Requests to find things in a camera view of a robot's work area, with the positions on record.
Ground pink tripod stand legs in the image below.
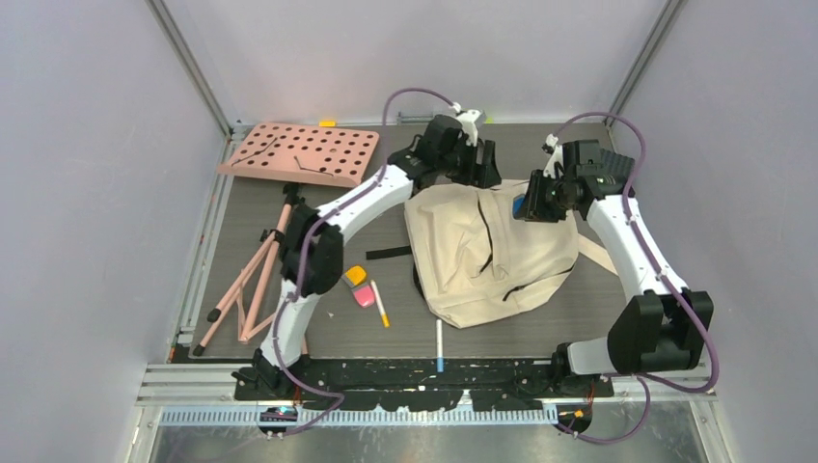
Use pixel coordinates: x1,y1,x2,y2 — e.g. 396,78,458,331
188,179,302,361

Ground blue eraser block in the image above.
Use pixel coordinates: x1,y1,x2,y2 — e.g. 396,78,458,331
512,196,525,217

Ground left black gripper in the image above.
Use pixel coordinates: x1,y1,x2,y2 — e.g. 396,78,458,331
438,137,503,191

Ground cream canvas backpack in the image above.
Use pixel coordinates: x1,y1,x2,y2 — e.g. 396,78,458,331
366,180,616,329

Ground yellow capped white marker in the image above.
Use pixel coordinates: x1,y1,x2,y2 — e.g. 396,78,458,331
369,280,391,328

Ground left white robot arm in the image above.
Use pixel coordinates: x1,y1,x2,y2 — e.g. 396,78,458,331
255,109,501,399

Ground orange eraser block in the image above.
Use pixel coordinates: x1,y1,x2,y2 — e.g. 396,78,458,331
341,265,368,288

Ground blue capped white marker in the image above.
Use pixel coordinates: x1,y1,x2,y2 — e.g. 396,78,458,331
435,319,444,373

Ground pink eraser block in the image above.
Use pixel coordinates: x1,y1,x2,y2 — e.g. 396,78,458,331
352,284,376,308

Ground pink perforated stand board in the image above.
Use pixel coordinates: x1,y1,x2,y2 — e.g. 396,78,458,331
217,122,379,188

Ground dark grey studded baseplate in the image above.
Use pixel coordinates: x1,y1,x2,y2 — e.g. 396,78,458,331
600,150,636,178

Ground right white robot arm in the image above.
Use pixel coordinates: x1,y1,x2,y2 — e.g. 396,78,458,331
512,135,714,396

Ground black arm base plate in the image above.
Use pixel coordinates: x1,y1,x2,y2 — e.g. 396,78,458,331
232,357,614,412

